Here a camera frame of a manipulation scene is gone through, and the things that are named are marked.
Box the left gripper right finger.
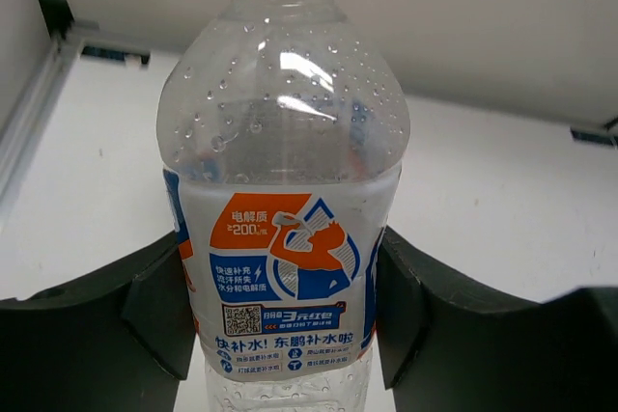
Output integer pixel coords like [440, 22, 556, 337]
[377, 230, 617, 411]

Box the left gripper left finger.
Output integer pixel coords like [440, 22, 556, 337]
[1, 233, 195, 411]

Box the clear bottle white orange label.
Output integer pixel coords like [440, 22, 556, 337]
[156, 0, 410, 411]

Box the blue corner sticker right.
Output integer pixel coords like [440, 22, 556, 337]
[570, 127, 617, 149]

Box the blue corner sticker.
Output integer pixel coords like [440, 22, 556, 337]
[81, 45, 151, 67]
[570, 127, 617, 149]

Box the blue corner sticker left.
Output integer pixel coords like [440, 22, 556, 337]
[81, 45, 151, 67]

